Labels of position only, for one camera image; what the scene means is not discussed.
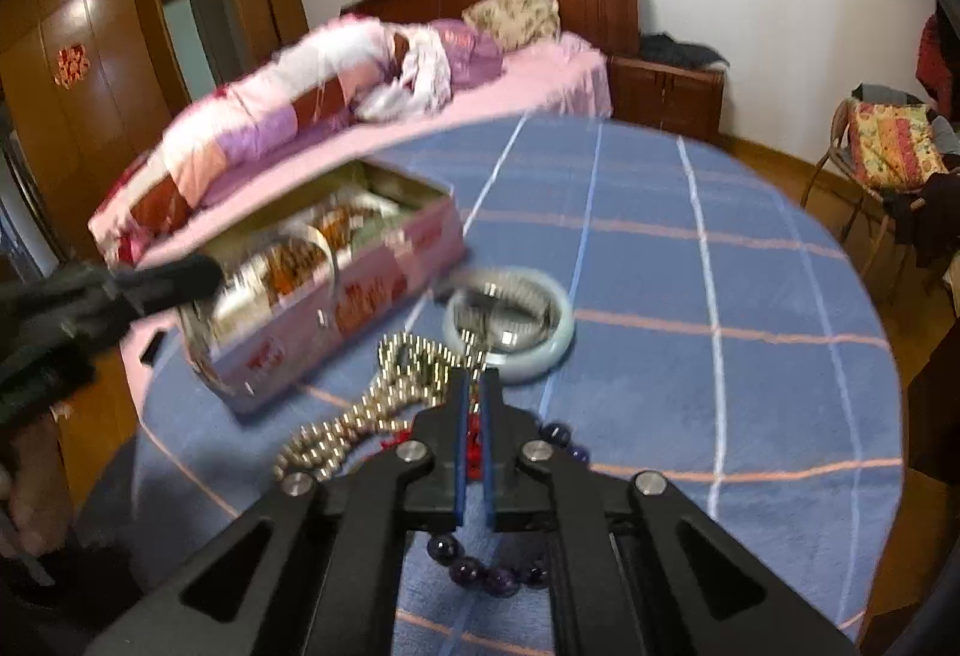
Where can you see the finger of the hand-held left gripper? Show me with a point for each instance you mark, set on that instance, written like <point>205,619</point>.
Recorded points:
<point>176,277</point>

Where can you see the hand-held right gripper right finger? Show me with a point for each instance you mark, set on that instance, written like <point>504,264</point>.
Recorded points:
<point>491,453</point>

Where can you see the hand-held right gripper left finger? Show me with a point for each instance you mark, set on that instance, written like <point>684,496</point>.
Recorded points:
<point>459,453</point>

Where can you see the pale jade bangle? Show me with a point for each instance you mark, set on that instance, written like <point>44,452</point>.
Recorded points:
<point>559,345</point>

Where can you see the silver metal watch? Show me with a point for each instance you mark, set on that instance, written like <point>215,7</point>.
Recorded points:
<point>499,303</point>

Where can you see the pink tin box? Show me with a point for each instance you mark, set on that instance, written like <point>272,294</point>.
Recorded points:
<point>375,285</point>

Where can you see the person's left hand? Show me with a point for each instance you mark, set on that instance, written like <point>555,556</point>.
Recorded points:
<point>30,476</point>

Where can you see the blue plaid tablecloth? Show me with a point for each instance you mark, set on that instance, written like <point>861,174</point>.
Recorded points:
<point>675,326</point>

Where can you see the red paper decoration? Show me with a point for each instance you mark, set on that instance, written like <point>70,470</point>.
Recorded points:
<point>71,65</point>

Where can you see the wooden wardrobe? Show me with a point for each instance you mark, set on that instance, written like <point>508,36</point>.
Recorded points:
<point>97,11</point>

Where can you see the pink bed sheet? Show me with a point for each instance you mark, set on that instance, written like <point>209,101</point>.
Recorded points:
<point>555,74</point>

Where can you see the wooden nightstand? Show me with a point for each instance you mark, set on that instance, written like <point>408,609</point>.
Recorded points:
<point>660,97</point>

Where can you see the floral pillow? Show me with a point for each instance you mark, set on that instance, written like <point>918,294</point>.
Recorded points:
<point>517,14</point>

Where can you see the dark folded clothes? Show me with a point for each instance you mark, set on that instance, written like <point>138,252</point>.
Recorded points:
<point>679,52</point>

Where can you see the dark wooden cabinet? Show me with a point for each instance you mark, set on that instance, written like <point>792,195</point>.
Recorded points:
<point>934,401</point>

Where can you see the dark clothes heap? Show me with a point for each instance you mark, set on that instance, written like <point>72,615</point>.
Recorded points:
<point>930,213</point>

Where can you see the colourful patterned cushion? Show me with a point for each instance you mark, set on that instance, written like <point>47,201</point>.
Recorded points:
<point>892,142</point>

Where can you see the red hanging garment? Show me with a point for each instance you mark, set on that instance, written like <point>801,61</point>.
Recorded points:
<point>937,63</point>

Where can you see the metal frame chair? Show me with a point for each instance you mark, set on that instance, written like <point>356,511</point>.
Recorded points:
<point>836,161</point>

